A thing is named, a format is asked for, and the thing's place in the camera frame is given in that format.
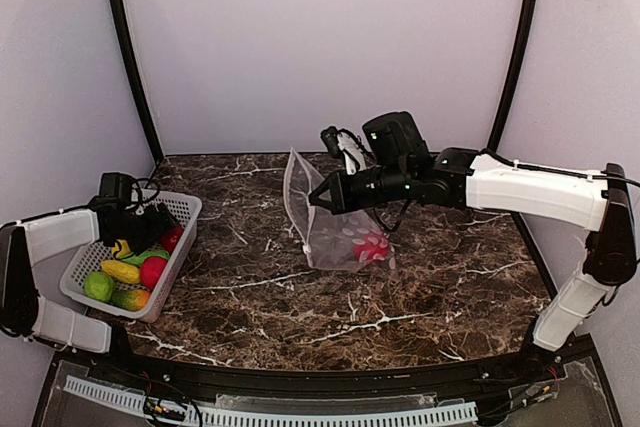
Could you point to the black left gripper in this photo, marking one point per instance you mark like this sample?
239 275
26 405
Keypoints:
142 228

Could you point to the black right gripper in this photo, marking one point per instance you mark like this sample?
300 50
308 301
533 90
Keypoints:
340 192

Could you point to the red toy fruit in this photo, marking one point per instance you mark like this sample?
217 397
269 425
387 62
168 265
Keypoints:
151 272
170 240

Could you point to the red toy fruit front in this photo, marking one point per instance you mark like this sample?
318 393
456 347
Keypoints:
151 272

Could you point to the clear zip top bag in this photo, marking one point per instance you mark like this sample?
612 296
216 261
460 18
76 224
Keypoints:
326 238

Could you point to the red toy apple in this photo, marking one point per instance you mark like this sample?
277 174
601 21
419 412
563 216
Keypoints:
370 248

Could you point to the green orange toy mango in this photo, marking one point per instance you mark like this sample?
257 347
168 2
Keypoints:
130 300

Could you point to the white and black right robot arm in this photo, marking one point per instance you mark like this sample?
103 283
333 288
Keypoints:
392 162

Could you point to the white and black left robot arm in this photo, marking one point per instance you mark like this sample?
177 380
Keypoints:
118 212

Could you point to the green toy cucumber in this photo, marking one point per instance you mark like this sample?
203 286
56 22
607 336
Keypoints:
138 260

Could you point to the yellow toy lemon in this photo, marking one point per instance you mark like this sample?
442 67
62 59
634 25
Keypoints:
121 250

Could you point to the yellow toy corn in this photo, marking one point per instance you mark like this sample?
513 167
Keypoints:
121 271

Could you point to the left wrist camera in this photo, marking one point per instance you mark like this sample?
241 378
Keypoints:
138 200

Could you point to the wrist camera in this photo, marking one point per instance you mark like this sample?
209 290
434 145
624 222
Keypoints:
344 144
138 200

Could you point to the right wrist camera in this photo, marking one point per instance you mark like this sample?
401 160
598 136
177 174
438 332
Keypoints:
344 144

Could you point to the white slotted cable duct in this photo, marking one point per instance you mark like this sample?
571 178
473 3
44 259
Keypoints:
132 402

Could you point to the black right frame post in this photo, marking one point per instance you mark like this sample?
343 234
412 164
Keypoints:
518 52

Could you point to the black frame post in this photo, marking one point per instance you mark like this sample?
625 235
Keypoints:
127 52
518 52

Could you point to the black front rail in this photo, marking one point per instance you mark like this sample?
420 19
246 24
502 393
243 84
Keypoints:
227 354

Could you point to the black left frame post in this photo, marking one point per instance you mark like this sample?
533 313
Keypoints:
127 52

